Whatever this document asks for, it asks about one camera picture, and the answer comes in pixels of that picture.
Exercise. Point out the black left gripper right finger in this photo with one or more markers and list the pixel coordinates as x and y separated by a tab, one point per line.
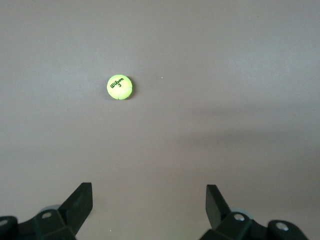
217	210

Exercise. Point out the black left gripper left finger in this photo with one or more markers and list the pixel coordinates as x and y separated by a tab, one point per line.
72	212

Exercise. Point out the yellow tennis ball Wilson print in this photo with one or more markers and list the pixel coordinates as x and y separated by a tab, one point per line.
119	87

